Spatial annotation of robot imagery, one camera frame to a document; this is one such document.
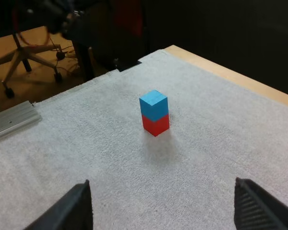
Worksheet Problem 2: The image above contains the dark table edge clamp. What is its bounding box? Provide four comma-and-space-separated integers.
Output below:
114, 58, 143, 72

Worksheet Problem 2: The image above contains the red cube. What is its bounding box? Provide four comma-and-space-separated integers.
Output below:
141, 113, 170, 137

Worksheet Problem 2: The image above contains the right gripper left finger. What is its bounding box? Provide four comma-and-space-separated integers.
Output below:
24, 179, 94, 230

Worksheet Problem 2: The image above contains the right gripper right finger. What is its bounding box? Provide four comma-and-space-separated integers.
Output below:
233, 177, 288, 230

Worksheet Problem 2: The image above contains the ribbed aluminium rail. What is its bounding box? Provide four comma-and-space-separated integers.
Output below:
0, 100, 43, 144

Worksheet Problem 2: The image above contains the blue cube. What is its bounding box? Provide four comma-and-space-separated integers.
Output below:
139, 89, 169, 122

